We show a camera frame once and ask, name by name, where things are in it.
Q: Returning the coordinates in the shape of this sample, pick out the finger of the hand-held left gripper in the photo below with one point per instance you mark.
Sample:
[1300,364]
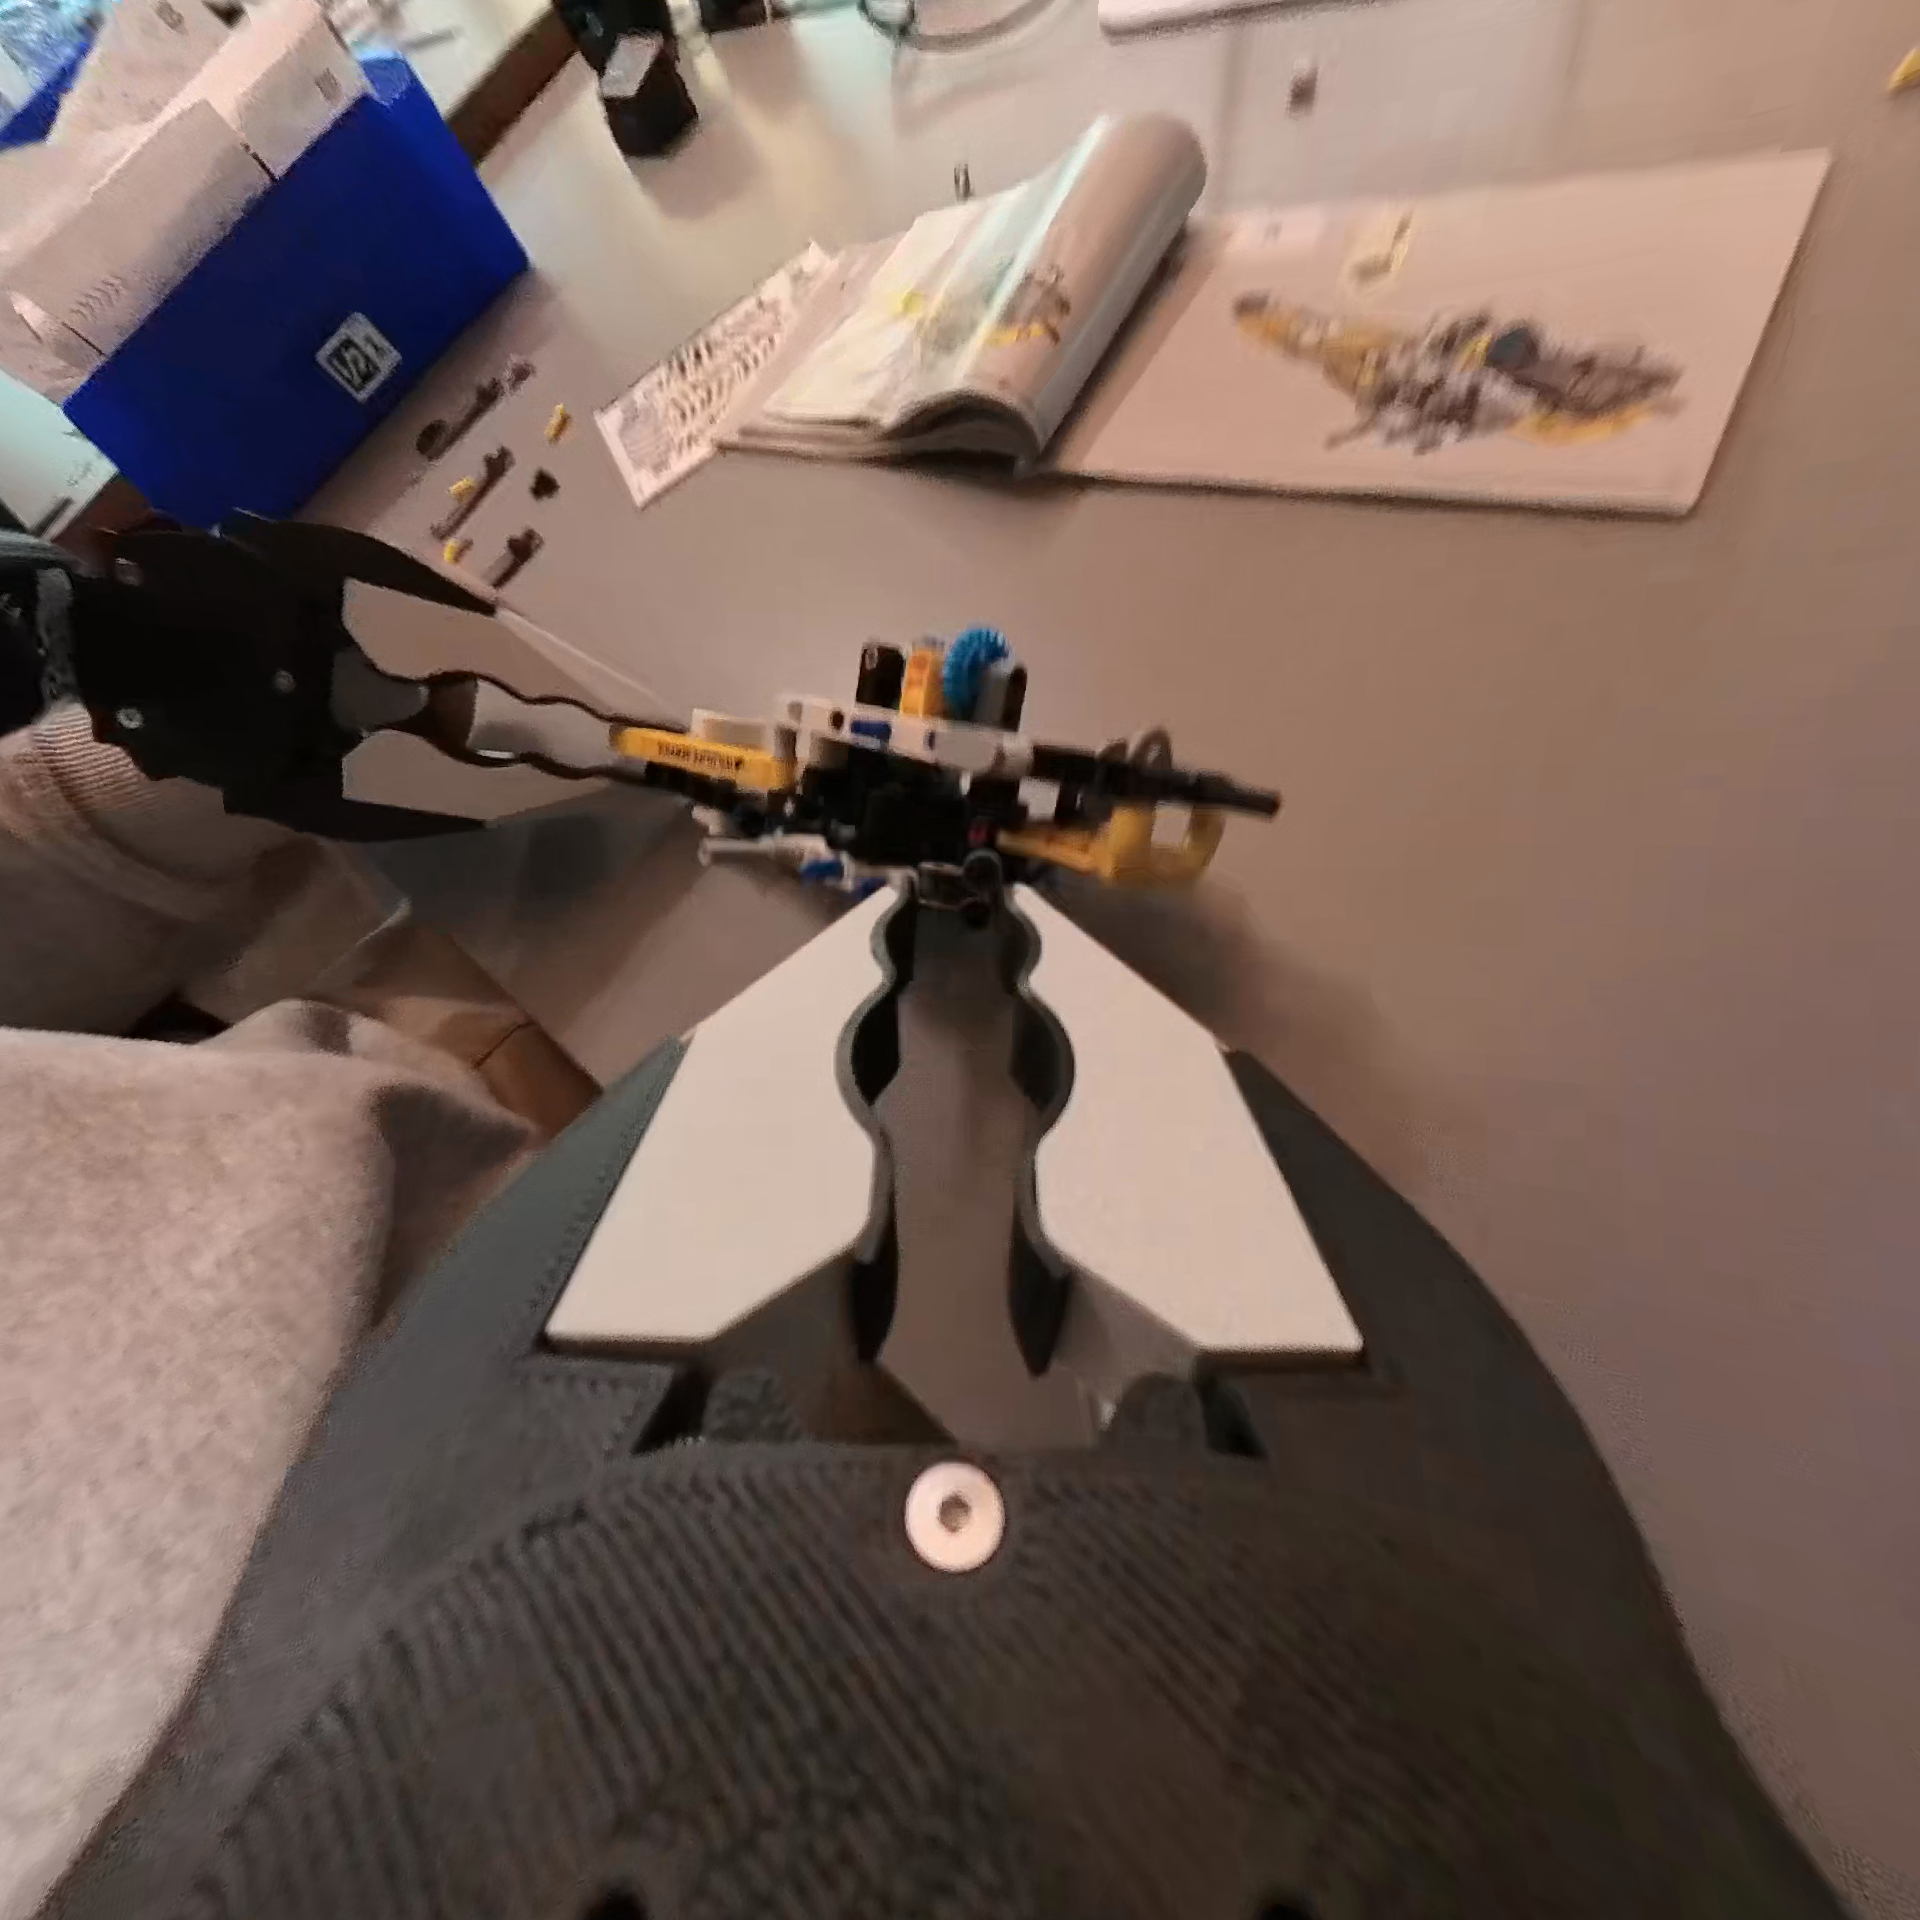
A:
[570,765]
[586,682]

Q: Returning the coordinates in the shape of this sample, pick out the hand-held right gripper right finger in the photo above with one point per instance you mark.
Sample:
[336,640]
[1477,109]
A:
[1185,1198]

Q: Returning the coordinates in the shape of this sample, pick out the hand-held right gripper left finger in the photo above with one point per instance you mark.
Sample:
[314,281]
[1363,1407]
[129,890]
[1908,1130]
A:
[719,1187]

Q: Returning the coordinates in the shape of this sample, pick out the yellow and grey lego model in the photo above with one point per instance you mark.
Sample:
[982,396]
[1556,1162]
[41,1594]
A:
[900,782]

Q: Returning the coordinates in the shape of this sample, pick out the person's left forearm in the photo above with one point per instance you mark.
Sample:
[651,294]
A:
[134,869]

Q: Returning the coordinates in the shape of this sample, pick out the group of small lego pieces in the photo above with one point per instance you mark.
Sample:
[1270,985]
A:
[487,473]

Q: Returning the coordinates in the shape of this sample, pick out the open lego instruction booklet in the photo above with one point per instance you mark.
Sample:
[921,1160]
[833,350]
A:
[1350,345]

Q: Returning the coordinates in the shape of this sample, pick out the small yellow lego piece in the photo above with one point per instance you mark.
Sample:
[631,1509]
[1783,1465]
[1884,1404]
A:
[1908,72]

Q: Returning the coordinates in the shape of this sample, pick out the white sticker sheet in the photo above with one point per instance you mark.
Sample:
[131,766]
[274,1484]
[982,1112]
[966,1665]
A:
[708,384]

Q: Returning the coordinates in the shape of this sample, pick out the blue plastic bin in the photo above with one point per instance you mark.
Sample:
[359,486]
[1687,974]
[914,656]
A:
[283,313]

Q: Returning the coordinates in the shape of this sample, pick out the white cardboard box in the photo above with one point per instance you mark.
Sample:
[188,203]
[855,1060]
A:
[166,166]

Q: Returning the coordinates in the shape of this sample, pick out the grey zip sweatshirt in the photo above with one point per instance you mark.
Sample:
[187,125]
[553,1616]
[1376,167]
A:
[166,1348]

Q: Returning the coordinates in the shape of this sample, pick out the black device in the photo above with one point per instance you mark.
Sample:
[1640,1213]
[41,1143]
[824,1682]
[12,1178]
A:
[638,77]

